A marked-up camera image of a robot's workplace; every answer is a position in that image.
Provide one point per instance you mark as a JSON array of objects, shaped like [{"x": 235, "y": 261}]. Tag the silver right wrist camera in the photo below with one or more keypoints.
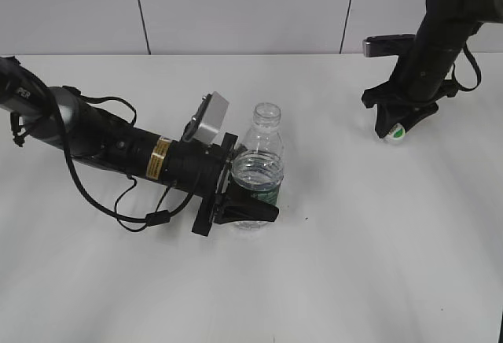
[{"x": 387, "y": 45}]

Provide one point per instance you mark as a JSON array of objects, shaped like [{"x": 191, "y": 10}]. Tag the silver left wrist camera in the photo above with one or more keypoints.
[{"x": 206, "y": 123}]

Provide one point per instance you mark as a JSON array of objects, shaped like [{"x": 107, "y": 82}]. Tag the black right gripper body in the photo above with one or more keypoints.
[{"x": 417, "y": 92}]

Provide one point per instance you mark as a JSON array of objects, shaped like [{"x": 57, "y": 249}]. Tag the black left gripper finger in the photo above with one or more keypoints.
[
  {"x": 236, "y": 204},
  {"x": 240, "y": 149}
]

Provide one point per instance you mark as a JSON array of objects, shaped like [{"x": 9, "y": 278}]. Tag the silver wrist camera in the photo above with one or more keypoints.
[
  {"x": 387, "y": 45},
  {"x": 206, "y": 123}
]

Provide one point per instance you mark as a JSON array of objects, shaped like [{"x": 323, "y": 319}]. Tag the clear cestbon water bottle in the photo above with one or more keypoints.
[{"x": 261, "y": 168}]

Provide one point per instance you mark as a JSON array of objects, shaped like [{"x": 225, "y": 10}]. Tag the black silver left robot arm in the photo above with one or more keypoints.
[{"x": 86, "y": 133}]

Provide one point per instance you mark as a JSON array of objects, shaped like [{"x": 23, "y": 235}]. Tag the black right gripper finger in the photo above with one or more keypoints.
[
  {"x": 417, "y": 114},
  {"x": 387, "y": 116}
]

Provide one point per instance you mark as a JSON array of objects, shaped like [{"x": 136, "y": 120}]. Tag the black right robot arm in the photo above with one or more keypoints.
[{"x": 425, "y": 70}]

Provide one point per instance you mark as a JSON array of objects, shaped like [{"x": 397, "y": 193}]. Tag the white green bottle cap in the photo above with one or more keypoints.
[{"x": 396, "y": 134}]

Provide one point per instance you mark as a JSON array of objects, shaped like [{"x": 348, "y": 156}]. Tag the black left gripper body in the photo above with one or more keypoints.
[{"x": 215, "y": 163}]

